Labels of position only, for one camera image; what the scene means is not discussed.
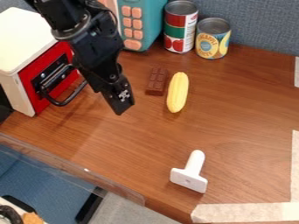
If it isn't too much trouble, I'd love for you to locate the white cabinet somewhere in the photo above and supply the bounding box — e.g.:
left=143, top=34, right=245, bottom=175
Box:
left=0, top=6, right=60, bottom=118

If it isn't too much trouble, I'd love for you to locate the teal toy microwave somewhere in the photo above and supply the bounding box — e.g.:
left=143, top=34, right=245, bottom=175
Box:
left=96, top=0, right=170, bottom=53

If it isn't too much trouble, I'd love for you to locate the yellow can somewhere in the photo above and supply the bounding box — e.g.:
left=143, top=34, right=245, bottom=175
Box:
left=193, top=17, right=233, bottom=60

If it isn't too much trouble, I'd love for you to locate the red and green can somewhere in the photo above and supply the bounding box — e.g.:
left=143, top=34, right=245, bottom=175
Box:
left=162, top=0, right=200, bottom=54

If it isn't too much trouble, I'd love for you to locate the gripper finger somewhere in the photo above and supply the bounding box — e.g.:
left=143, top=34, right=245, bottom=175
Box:
left=101, top=73, right=137, bottom=116

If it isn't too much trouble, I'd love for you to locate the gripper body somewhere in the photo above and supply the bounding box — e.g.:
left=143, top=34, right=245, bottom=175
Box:
left=68, top=10, right=127, bottom=94

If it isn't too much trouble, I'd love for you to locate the brown toy chocolate bar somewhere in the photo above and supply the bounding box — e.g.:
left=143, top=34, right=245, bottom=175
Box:
left=143, top=65, right=171, bottom=97

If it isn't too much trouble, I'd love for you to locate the yellow toy corn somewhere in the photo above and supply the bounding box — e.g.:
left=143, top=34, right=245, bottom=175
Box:
left=164, top=71, right=191, bottom=115

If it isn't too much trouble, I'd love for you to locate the red drawer with black handle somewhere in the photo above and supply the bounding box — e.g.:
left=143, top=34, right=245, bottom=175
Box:
left=17, top=40, right=90, bottom=116

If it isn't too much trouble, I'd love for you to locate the white tool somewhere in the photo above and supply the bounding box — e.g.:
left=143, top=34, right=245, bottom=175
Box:
left=168, top=149, right=211, bottom=194

